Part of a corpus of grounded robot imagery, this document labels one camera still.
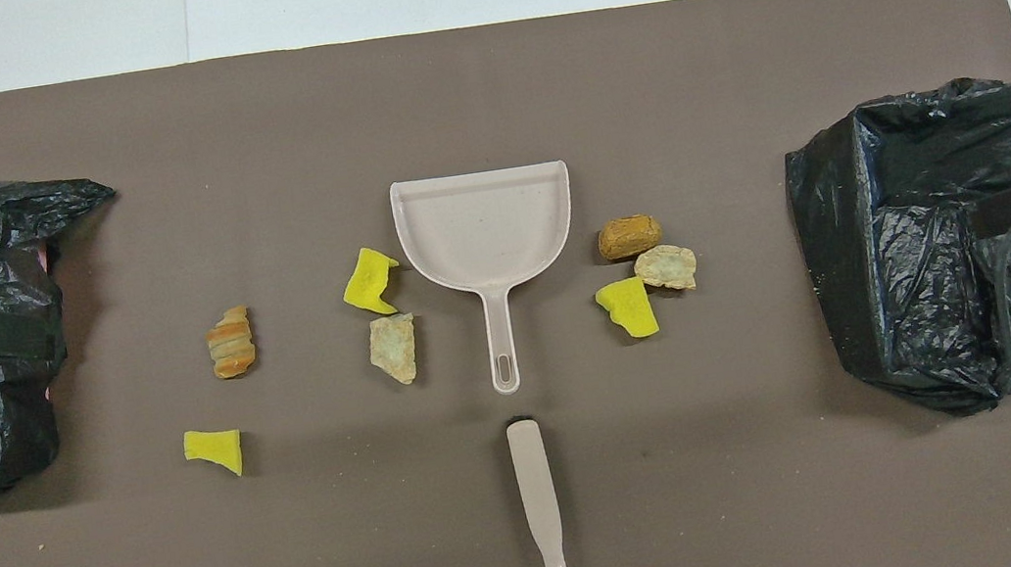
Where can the striped orange croissant piece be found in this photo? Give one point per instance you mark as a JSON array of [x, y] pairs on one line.
[[231, 344]]

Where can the wedge yellow sponge green back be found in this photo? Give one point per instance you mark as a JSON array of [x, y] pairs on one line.
[[215, 451]]

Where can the notched yellow sponge piece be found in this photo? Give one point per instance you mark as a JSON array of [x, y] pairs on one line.
[[367, 283]]

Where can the pale beige rock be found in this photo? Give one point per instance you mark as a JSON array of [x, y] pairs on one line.
[[667, 268]]

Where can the brown bread roll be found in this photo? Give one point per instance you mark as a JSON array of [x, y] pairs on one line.
[[629, 237]]

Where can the thick yellow sponge chunk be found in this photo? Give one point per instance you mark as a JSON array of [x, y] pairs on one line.
[[630, 310]]

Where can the beige plastic dustpan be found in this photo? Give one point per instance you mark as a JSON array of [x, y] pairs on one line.
[[483, 227]]

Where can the beige brush black bristles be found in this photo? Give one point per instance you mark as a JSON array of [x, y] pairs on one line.
[[533, 477]]

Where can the pink plastic bin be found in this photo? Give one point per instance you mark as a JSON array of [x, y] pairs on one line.
[[45, 257]]

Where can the open black bag lined bin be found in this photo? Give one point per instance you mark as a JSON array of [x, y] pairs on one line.
[[870, 272]]

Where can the brown table mat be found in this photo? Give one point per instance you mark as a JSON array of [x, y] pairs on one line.
[[478, 89]]

